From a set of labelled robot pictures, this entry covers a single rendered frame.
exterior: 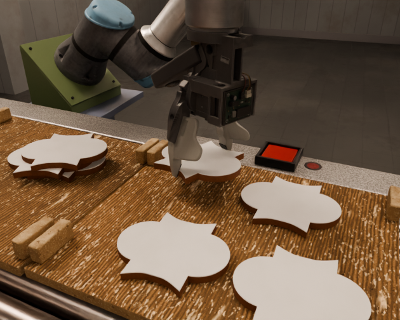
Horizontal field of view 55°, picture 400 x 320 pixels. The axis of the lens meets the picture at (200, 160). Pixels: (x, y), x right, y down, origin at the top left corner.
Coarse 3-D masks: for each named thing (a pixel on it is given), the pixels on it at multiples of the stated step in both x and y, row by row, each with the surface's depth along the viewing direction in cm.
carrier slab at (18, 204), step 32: (0, 128) 82; (32, 128) 82; (64, 128) 82; (0, 160) 69; (128, 160) 69; (0, 192) 60; (32, 192) 60; (64, 192) 60; (96, 192) 60; (0, 224) 53; (0, 256) 47
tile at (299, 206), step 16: (256, 192) 58; (272, 192) 58; (288, 192) 58; (304, 192) 58; (320, 192) 60; (256, 208) 54; (272, 208) 54; (288, 208) 54; (304, 208) 54; (320, 208) 54; (336, 208) 54; (272, 224) 53; (288, 224) 52; (304, 224) 51; (320, 224) 51; (336, 224) 53
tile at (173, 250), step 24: (168, 216) 53; (120, 240) 48; (144, 240) 48; (168, 240) 48; (192, 240) 48; (216, 240) 48; (144, 264) 44; (168, 264) 44; (192, 264) 44; (216, 264) 44
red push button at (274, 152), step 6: (270, 150) 74; (276, 150) 74; (282, 150) 74; (288, 150) 74; (294, 150) 74; (264, 156) 72; (270, 156) 72; (276, 156) 72; (282, 156) 72; (288, 156) 72; (294, 156) 72
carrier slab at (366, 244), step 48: (144, 192) 60; (192, 192) 60; (240, 192) 60; (336, 192) 60; (96, 240) 50; (240, 240) 50; (288, 240) 50; (336, 240) 50; (384, 240) 50; (96, 288) 43; (144, 288) 43; (192, 288) 43; (384, 288) 43
